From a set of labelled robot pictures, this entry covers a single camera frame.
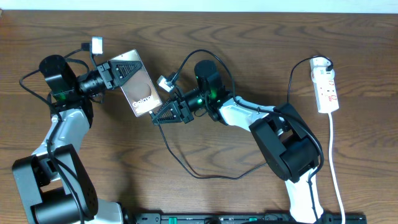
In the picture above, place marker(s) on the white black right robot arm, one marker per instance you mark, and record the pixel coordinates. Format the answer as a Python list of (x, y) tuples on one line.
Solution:
[(289, 147)]

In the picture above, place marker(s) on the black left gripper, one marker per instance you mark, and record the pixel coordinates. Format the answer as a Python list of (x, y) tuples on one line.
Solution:
[(111, 68)]

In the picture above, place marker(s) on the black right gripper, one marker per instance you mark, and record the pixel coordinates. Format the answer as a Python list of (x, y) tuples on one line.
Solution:
[(176, 117)]

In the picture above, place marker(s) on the white power strip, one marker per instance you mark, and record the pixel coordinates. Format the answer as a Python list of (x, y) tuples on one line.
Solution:
[(325, 90)]

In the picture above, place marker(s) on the white USB wall charger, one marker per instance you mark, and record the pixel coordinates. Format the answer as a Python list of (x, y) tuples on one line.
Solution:
[(322, 66)]

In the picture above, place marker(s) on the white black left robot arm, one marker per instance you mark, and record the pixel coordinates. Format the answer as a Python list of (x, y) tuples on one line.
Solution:
[(53, 184)]

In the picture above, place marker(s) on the Galaxy S25 Ultra smartphone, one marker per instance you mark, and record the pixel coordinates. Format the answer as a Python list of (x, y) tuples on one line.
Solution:
[(139, 90)]

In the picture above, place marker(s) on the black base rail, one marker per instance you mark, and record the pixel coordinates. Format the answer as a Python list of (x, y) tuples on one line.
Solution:
[(190, 218)]

